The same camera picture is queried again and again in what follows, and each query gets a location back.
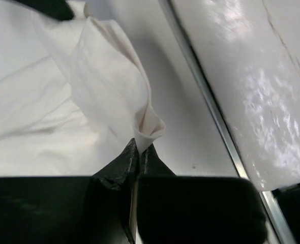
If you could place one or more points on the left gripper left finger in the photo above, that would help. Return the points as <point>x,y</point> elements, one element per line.
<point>71,209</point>

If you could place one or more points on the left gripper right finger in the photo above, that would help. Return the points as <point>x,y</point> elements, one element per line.
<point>196,209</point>

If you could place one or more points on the white and green t-shirt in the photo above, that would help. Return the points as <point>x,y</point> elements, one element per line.
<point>72,93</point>

